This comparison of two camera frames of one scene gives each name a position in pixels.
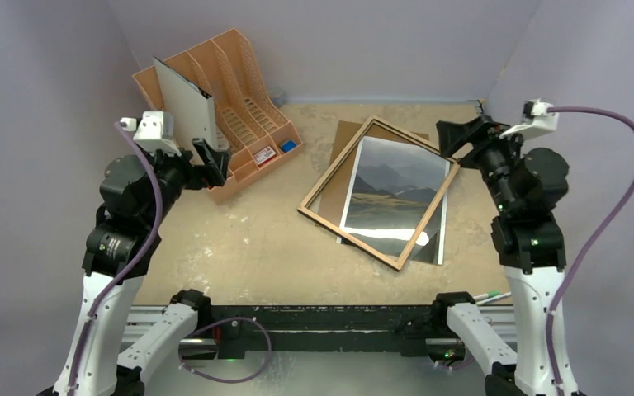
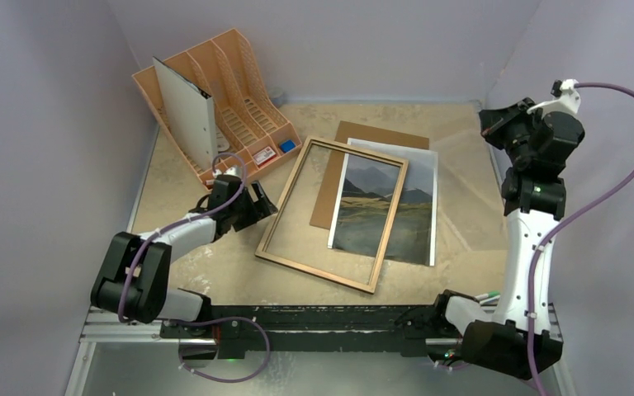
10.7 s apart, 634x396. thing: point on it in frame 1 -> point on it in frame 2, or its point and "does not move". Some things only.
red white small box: [265, 155] does not move
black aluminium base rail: [323, 332] does not move
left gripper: [200, 176] -> [263, 207]
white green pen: [486, 295] does not move
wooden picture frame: [386, 257] -> [269, 233]
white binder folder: [191, 108] does not move
